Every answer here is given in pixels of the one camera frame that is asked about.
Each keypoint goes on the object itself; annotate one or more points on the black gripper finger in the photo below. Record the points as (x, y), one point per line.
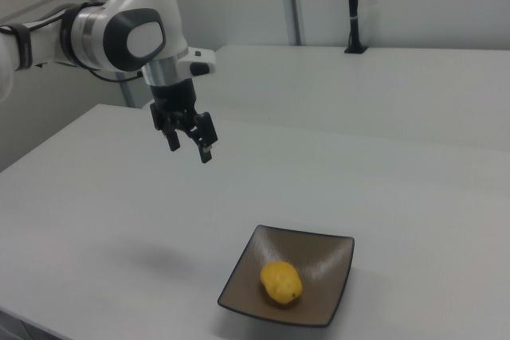
(172, 137)
(207, 135)

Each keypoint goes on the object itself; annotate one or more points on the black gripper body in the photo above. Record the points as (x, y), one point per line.
(175, 99)

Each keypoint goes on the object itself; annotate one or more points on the yellow lemon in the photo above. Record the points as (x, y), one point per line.
(281, 284)

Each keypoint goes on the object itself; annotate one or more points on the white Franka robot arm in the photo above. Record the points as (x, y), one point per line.
(135, 9)

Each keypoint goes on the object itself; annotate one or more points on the brown square ceramic plate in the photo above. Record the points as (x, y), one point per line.
(318, 276)

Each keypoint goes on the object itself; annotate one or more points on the black camera pole with base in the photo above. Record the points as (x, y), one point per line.
(353, 5)

